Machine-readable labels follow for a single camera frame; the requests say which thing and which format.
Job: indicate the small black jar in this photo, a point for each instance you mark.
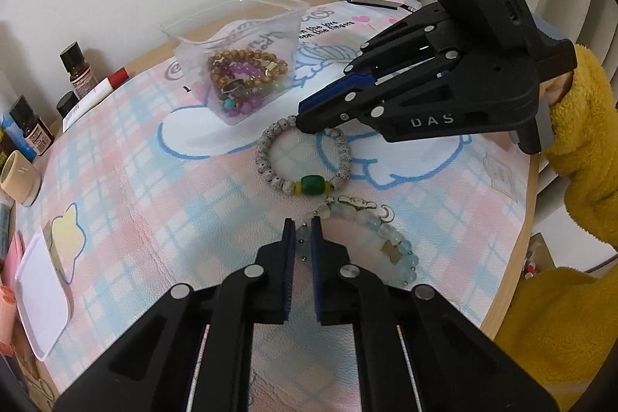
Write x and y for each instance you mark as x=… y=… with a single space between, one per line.
x=66 y=103

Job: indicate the yellow fleece clothing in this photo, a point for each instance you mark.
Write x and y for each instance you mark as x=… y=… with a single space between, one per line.
x=565 y=335

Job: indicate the white rectangular tray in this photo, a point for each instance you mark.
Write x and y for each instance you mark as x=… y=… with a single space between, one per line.
x=41 y=296

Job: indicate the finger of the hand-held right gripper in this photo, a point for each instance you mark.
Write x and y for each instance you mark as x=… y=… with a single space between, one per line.
x=338 y=112
x=357 y=76

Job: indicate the dark essential oil bottle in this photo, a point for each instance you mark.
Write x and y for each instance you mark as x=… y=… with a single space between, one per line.
x=79 y=71
x=31 y=129

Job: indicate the pink blue plaid desk mat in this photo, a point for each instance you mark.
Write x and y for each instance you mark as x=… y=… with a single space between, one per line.
x=169 y=209

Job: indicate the pink tube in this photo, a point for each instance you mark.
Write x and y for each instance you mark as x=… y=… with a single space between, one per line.
x=7 y=315

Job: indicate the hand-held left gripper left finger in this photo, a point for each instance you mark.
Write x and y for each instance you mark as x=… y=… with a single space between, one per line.
x=289 y=267

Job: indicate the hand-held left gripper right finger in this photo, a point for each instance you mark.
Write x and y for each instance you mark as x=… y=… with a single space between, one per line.
x=316 y=267

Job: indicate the white tube red cap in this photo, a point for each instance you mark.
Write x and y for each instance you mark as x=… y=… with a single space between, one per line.
x=96 y=96

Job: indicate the black red pen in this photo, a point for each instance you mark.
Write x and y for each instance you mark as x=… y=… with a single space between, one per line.
x=407 y=7

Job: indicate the person's right hand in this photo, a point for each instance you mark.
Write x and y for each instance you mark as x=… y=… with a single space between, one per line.
x=557 y=87

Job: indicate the small beige cup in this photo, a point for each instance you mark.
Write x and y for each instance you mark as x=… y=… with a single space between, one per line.
x=19 y=178

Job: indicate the person's right forearm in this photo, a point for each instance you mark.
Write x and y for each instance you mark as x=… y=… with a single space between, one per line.
x=589 y=141

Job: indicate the clear plastic container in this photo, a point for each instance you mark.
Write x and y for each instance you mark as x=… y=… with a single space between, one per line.
x=231 y=30

